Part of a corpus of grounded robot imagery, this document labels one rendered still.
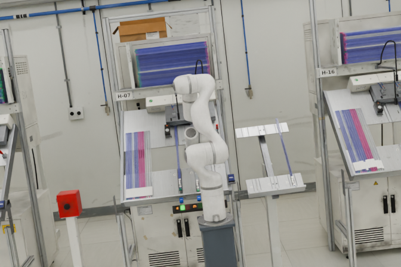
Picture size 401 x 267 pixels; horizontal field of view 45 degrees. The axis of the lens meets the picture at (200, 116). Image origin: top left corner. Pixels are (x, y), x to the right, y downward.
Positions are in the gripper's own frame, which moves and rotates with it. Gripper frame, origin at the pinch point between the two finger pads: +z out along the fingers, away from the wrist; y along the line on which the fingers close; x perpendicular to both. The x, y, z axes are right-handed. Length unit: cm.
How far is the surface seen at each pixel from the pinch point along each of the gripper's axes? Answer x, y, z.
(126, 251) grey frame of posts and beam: 57, 50, 14
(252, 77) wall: -122, -65, 131
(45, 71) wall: -147, 143, 115
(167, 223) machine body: 37, 25, 37
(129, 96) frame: -47, 41, 3
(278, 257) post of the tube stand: 69, -47, 28
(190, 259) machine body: 61, 12, 53
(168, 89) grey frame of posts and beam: -49, 13, 2
